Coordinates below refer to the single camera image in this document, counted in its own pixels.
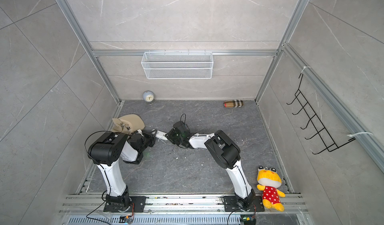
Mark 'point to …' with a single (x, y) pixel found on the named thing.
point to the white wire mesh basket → (177, 65)
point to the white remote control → (161, 135)
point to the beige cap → (127, 123)
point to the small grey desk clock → (148, 97)
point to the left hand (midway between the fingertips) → (157, 126)
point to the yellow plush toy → (269, 180)
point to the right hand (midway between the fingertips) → (165, 135)
